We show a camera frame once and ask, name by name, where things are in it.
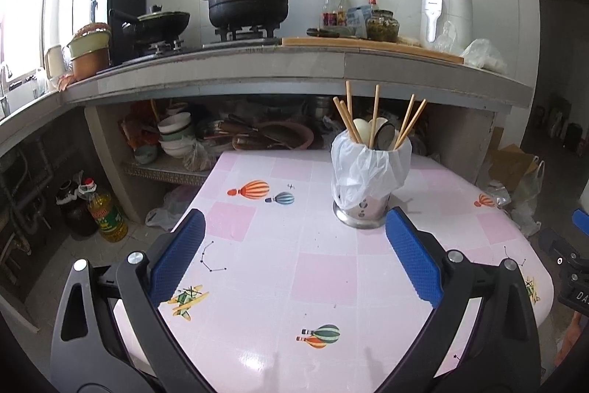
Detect black wok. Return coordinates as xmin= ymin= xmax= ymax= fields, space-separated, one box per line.
xmin=109 ymin=5 xmax=191 ymax=40

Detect cardboard box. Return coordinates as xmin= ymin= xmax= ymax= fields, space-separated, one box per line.
xmin=487 ymin=127 xmax=540 ymax=191

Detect window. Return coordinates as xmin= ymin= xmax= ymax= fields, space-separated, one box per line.
xmin=0 ymin=0 xmax=53 ymax=94

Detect clear plastic bag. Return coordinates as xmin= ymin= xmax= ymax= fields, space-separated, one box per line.
xmin=460 ymin=38 xmax=508 ymax=74
xmin=183 ymin=141 xmax=217 ymax=173
xmin=433 ymin=21 xmax=460 ymax=53
xmin=510 ymin=160 xmax=546 ymax=212

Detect metal spoon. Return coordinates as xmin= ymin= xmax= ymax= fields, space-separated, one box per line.
xmin=375 ymin=123 xmax=397 ymax=151

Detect teal bowl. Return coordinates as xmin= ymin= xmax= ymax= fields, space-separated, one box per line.
xmin=133 ymin=143 xmax=159 ymax=164

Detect blue food packet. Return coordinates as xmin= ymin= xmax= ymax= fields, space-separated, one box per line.
xmin=346 ymin=5 xmax=370 ymax=38

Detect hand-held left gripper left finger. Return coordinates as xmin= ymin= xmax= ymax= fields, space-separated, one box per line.
xmin=50 ymin=208 xmax=206 ymax=393

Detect concrete kitchen counter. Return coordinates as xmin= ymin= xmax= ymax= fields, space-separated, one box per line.
xmin=0 ymin=38 xmax=535 ymax=154

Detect pink plastic basin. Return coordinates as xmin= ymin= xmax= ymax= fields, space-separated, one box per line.
xmin=234 ymin=123 xmax=315 ymax=151

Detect stacked enamel basins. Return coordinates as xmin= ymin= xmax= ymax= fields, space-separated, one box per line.
xmin=67 ymin=22 xmax=113 ymax=81

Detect black stockpot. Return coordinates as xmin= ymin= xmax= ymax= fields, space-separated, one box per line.
xmin=199 ymin=0 xmax=304 ymax=29

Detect metal shelf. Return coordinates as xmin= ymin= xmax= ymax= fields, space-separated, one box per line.
xmin=122 ymin=160 xmax=210 ymax=186

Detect gas stove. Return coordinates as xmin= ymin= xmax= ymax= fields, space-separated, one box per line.
xmin=133 ymin=25 xmax=282 ymax=55

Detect glass pickle jar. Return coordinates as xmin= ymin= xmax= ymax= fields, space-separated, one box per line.
xmin=366 ymin=9 xmax=400 ymax=42

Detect stacked steel pots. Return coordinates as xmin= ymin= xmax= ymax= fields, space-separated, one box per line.
xmin=308 ymin=96 xmax=336 ymax=120

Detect wooden cutting board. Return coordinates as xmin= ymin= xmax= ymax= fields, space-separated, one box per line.
xmin=281 ymin=36 xmax=465 ymax=64

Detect red snack packaging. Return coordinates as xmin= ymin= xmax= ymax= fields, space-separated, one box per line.
xmin=120 ymin=101 xmax=159 ymax=150

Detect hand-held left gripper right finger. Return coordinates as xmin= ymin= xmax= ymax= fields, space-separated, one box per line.
xmin=377 ymin=206 xmax=541 ymax=393

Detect steel utensil holder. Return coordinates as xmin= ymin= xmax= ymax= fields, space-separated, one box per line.
xmin=334 ymin=183 xmax=405 ymax=229

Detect dark glass bottle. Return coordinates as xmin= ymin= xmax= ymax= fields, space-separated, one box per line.
xmin=55 ymin=180 xmax=99 ymax=238

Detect white kitchen appliance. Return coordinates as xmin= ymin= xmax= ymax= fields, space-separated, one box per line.
xmin=420 ymin=0 xmax=475 ymax=50

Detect metal faucet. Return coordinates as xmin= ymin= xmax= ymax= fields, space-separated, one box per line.
xmin=0 ymin=62 xmax=14 ymax=117

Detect white mug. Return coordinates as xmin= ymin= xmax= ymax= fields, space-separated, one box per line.
xmin=45 ymin=44 xmax=66 ymax=79

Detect stack of ceramic bowls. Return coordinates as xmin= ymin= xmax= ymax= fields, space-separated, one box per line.
xmin=156 ymin=111 xmax=194 ymax=159

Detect grey drain pipes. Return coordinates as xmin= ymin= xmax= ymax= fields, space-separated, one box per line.
xmin=0 ymin=140 xmax=51 ymax=283

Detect white plastic bag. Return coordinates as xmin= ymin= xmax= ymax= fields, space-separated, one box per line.
xmin=331 ymin=130 xmax=412 ymax=210
xmin=146 ymin=185 xmax=198 ymax=232

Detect yellow cooking oil bottle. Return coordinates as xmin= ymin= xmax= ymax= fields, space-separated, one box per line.
xmin=78 ymin=178 xmax=130 ymax=244

